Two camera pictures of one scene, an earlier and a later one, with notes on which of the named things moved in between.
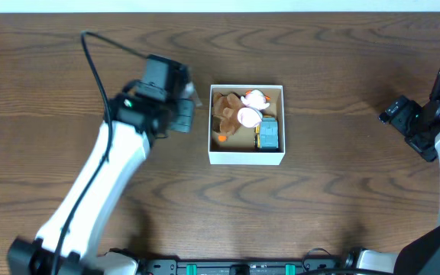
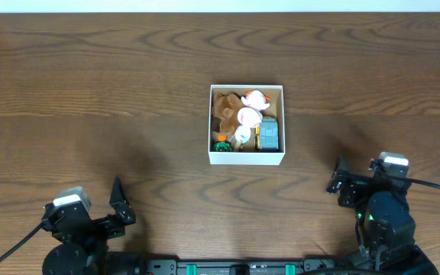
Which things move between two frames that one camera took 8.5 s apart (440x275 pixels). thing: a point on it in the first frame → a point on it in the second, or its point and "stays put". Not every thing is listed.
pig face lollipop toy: x=190 y=92 → x=242 y=134
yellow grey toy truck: x=266 y=133 stays put
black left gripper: x=183 y=115 → x=100 y=222
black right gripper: x=426 y=149 → x=356 y=185
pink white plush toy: x=251 y=114 stays put
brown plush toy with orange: x=225 y=114 stays put
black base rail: x=175 y=266 stays put
